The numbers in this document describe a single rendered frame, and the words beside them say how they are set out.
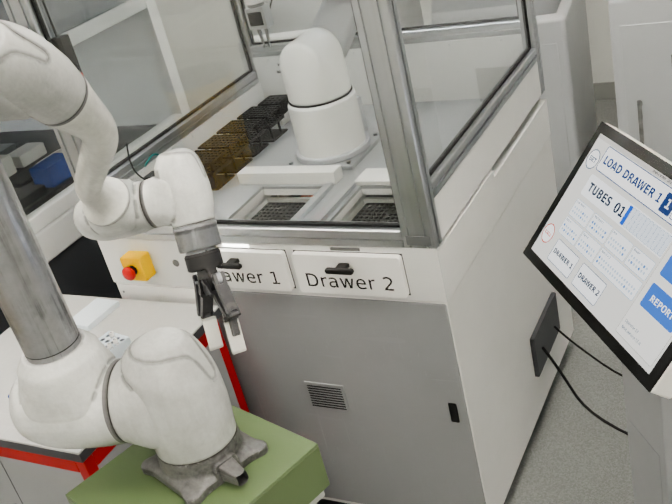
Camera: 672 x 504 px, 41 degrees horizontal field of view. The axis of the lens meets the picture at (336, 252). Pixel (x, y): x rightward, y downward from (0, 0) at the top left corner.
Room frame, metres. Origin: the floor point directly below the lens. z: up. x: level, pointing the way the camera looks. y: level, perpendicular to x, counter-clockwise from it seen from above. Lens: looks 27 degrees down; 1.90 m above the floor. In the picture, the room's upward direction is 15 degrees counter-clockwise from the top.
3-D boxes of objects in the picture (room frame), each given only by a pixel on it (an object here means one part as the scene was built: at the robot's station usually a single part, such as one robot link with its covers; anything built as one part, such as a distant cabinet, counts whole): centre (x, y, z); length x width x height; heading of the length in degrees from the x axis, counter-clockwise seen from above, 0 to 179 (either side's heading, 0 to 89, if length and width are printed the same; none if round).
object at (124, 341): (1.95, 0.63, 0.78); 0.12 x 0.08 x 0.04; 136
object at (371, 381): (2.41, -0.05, 0.40); 1.03 x 0.95 x 0.80; 57
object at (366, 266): (1.86, -0.02, 0.87); 0.29 x 0.02 x 0.11; 57
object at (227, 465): (1.32, 0.32, 0.89); 0.22 x 0.18 x 0.06; 36
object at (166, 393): (1.34, 0.34, 1.03); 0.18 x 0.16 x 0.22; 74
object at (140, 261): (2.20, 0.53, 0.88); 0.07 x 0.05 x 0.07; 57
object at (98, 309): (2.20, 0.70, 0.77); 0.13 x 0.09 x 0.02; 143
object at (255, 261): (2.03, 0.25, 0.87); 0.29 x 0.02 x 0.11; 57
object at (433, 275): (2.42, -0.05, 0.87); 1.02 x 0.95 x 0.14; 57
